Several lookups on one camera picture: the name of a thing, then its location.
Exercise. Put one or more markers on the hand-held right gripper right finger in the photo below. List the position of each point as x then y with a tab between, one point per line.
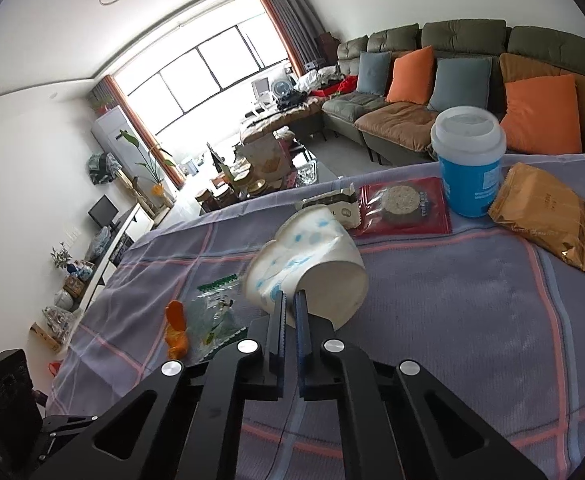
302	320

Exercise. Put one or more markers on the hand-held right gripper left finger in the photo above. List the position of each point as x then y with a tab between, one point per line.
278	320

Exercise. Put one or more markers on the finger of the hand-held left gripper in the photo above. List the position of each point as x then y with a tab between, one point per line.
65	425

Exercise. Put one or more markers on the white blue-print paper cup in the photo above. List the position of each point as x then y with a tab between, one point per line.
322	270

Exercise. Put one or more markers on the orange plastic bag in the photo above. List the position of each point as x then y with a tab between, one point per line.
54	368

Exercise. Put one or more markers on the clear green-print plastic wrapper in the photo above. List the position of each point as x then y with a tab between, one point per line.
212	320

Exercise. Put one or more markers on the yellow printed box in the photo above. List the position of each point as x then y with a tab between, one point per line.
46	338

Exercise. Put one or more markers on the model ship in clear case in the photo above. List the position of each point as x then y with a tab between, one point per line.
58	325

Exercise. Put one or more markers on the orange snack packet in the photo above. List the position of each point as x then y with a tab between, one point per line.
177	340

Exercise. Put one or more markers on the white green small wrapper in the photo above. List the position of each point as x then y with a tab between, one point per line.
342	207

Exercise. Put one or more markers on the red cracker packet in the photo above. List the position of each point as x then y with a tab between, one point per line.
397	205

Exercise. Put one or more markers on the blue white ceramic jar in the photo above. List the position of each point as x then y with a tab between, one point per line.
81	270

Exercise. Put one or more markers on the plant in blue vase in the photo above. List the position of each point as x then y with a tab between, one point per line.
62	260

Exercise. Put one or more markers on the grey checked cloth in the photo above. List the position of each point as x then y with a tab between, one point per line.
472	335

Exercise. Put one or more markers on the white black TV cabinet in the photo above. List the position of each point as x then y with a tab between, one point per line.
117	255

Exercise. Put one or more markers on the clear plastic bag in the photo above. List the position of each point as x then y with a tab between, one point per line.
101	244

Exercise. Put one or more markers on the tall plant in yellow pot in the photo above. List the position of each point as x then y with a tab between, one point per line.
157	180

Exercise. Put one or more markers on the brown ottoman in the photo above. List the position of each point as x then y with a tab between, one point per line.
282	120

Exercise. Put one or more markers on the small black monitor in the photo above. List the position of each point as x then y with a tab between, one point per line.
102	211

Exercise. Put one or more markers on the blue cup with white lid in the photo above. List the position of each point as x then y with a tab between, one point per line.
467	180

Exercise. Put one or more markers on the brown sofa mat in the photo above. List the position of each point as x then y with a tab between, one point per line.
397	120

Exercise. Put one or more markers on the white office chair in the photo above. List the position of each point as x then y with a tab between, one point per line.
262	92

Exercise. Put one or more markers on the grey floor fan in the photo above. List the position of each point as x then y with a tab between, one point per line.
281	87

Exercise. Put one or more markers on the covered standing fan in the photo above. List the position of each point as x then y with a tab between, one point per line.
101	167

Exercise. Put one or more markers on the red cloth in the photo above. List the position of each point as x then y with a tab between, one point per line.
340	87

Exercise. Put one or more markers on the white clothes pile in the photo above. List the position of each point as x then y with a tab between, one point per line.
308	79

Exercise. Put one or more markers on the white standing air conditioner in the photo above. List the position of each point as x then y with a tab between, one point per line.
117	135

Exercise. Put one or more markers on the blue-grey cushion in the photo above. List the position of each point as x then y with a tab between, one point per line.
460	84
374	74

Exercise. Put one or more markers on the large window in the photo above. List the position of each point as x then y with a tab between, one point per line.
202	75

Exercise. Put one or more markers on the brown snack packet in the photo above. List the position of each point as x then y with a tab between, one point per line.
542	215

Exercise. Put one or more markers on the orange and grey curtain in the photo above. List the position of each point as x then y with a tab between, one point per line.
292	25
122	105

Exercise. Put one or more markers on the orange cushion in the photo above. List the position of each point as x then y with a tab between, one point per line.
539	115
411	76

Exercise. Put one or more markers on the small potted plant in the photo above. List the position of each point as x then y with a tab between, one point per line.
101	105

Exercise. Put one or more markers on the green sofa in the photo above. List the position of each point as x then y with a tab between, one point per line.
462	35

